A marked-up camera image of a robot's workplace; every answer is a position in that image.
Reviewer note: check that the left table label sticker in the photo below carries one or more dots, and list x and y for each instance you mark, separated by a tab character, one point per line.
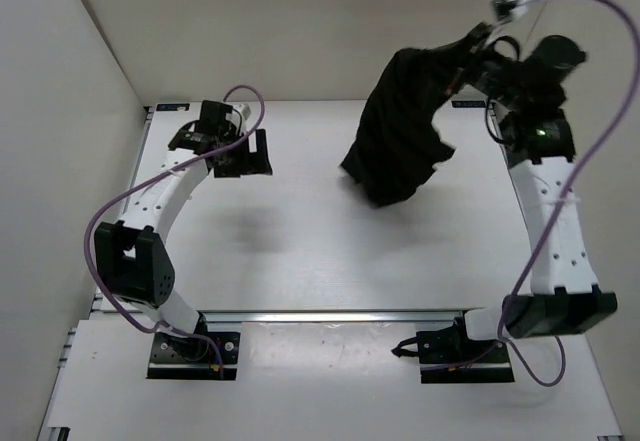
172	107

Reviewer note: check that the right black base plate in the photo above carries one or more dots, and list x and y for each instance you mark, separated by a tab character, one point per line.
449	356

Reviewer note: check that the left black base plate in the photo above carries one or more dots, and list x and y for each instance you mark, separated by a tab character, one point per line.
174	358

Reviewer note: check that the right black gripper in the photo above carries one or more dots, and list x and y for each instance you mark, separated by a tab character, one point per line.
481	57

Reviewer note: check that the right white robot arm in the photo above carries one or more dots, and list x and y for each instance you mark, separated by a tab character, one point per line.
538	146

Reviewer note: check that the right table label sticker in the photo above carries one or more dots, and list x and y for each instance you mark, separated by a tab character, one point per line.
468	104

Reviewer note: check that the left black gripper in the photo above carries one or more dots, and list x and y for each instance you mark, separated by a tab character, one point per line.
258	161

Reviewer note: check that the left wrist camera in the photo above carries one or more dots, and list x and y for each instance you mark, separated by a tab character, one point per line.
240	114

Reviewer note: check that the black pleated skirt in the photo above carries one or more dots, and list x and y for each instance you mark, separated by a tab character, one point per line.
396	147

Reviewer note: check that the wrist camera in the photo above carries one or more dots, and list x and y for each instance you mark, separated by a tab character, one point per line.
240	114
508	11

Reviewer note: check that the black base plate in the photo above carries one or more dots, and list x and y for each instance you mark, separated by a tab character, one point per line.
174	358
449	356

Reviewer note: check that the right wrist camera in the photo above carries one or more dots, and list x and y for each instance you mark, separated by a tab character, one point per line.
508	11

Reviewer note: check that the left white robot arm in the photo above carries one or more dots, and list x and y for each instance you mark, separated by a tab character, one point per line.
132	261

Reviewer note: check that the table label sticker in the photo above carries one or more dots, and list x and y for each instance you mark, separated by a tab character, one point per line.
172	107
468	104

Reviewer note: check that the aluminium rail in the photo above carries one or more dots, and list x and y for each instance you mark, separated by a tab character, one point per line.
331	316

